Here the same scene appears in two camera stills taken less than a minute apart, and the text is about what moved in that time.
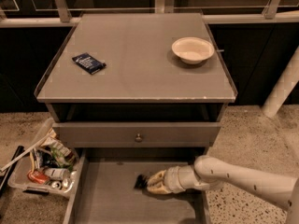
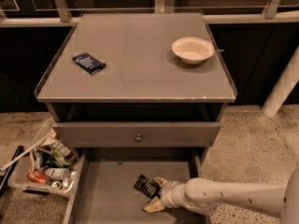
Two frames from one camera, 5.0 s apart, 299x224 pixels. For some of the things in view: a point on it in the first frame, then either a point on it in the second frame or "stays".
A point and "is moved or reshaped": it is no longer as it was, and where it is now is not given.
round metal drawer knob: (138, 139) stays
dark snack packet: (44, 159) stays
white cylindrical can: (57, 173) stays
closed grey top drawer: (137, 134) stays
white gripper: (171, 179) → (171, 192)
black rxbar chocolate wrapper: (141, 182) is moved or reshaped
